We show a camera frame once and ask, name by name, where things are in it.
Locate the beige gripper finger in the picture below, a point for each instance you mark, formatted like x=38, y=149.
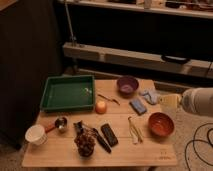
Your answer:
x=170, y=100

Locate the light blue towel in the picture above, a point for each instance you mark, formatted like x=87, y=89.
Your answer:
x=150, y=96

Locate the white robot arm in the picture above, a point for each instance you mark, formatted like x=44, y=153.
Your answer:
x=195, y=100

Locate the brown wooden bowl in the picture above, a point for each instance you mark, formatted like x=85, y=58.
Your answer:
x=160, y=124

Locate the blue sponge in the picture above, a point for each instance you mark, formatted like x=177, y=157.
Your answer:
x=138, y=106

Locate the purple bowl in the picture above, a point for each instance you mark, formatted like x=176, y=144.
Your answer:
x=127, y=85

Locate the beige tongs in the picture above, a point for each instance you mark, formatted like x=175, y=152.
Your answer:
x=135, y=132

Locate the wooden table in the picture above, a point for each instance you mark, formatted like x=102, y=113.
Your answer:
x=60, y=150

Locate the small brown utensil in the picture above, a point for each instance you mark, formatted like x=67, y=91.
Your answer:
x=109, y=99

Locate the orange ball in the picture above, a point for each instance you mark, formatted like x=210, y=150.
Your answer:
x=101, y=107

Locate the black rectangular block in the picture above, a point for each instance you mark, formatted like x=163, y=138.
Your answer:
x=109, y=135

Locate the green plastic tray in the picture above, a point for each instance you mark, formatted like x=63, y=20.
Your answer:
x=68, y=93

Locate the metal stand pole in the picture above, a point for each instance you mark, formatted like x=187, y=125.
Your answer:
x=72, y=37

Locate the white cup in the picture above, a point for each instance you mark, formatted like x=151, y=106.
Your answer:
x=36, y=135

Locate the black handle on shelf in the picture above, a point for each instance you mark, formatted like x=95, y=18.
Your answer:
x=175, y=60

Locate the red-handled measuring spoon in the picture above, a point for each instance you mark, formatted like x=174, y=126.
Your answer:
x=60, y=123

